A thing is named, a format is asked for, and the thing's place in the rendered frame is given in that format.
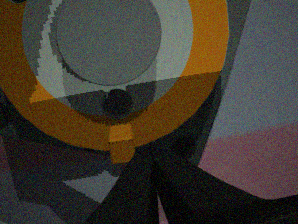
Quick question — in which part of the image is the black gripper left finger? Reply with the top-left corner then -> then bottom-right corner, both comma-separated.
84,144 -> 158,224

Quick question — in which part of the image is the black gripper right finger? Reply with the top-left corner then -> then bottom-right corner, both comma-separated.
149,143 -> 298,224

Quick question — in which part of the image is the orange round plate with holes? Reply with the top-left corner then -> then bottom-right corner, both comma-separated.
0,0 -> 230,165

